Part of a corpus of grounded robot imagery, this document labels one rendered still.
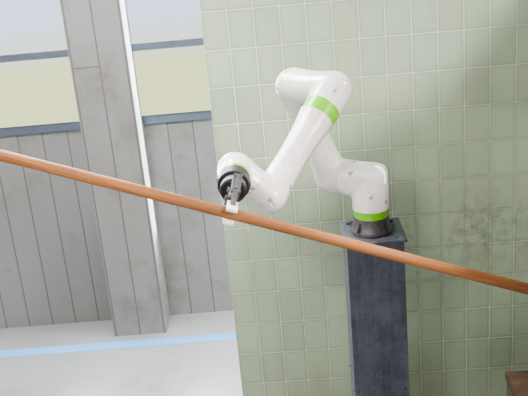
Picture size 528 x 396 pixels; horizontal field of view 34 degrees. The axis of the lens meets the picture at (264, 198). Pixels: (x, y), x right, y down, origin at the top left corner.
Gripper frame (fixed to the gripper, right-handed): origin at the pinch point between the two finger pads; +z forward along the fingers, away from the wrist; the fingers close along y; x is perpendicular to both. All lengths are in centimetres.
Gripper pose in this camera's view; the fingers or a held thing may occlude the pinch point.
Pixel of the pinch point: (230, 213)
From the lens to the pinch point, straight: 228.9
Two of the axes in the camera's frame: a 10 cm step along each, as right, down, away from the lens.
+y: -2.6, 9.0, 3.4
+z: -0.1, 3.5, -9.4
